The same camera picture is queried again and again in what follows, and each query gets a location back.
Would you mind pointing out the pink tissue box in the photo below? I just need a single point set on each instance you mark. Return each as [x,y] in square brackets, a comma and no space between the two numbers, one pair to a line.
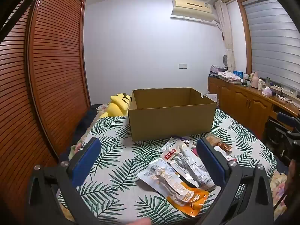
[266,91]

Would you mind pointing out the yellow plush toy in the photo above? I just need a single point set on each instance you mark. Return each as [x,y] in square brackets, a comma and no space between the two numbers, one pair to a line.
[114,107]

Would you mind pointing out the cream curtain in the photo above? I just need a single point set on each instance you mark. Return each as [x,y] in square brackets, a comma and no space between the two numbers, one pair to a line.
[226,28]

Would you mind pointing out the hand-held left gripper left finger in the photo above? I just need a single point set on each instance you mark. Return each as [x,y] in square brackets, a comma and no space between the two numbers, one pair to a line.
[85,161]

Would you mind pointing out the dark blue cloth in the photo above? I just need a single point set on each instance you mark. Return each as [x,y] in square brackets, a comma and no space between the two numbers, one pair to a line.
[92,117]

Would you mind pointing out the clear red label snack packet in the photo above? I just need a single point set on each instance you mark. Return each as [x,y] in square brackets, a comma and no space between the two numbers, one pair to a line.
[187,168]

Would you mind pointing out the white and blue snack packet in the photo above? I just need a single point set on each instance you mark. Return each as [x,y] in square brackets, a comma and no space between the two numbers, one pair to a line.
[181,141]

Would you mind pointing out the floral pink quilt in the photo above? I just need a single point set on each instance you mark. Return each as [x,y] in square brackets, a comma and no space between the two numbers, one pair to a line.
[279,192]

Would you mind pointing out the orange brown snack packet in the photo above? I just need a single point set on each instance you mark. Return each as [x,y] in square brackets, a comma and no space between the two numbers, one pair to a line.
[225,147]

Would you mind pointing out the floral folded cloth stack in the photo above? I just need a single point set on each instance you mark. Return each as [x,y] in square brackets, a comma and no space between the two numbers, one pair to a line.
[229,77]

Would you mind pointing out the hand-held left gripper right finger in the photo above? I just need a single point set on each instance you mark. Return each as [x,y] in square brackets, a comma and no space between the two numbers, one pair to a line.
[211,159]

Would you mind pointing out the wooden cabinet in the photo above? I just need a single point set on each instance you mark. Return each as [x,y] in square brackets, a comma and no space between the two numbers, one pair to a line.
[241,103]

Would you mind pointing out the small white snack packet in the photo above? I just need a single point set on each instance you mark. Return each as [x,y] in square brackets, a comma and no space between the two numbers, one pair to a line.
[221,153]

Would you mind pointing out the wall air conditioner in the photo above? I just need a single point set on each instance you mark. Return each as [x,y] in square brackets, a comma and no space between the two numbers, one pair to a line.
[192,9]

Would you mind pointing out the clear cracker packet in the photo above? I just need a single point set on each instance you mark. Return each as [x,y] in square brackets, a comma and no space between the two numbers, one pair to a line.
[214,140]

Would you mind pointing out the window with grey blind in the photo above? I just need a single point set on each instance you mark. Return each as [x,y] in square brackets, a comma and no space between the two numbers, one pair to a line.
[269,39]

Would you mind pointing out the pink kettle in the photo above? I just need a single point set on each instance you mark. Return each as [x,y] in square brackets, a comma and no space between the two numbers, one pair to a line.
[253,80]

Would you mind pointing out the purple folded cloth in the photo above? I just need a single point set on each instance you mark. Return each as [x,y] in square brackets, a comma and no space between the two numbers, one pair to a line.
[218,69]

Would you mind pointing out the white wall switch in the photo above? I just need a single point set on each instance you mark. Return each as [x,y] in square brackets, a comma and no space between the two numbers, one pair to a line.
[183,65]

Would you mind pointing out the brown cardboard box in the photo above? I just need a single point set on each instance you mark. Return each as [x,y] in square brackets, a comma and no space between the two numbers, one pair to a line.
[171,121]

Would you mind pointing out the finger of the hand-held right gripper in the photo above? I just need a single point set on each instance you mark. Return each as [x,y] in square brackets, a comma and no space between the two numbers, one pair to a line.
[287,118]

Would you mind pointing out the orange and white snack packet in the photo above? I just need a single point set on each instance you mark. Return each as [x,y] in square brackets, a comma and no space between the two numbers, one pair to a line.
[196,199]

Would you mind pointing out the small white fan heater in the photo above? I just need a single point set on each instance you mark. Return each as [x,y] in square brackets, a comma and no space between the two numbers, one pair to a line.
[225,61]

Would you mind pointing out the blue box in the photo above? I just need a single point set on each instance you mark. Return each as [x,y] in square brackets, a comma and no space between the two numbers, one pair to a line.
[238,73]

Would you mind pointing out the wooden louvered wardrobe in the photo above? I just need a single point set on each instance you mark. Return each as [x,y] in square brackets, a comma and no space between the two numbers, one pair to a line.
[51,63]

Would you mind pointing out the white cup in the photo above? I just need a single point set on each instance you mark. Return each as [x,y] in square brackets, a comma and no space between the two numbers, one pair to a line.
[260,85]

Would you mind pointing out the leaf print bedsheet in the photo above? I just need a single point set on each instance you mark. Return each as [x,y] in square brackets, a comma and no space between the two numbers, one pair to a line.
[112,145]

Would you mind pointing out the green bottle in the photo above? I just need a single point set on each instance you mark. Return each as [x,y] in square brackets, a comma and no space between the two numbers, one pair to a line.
[268,82]

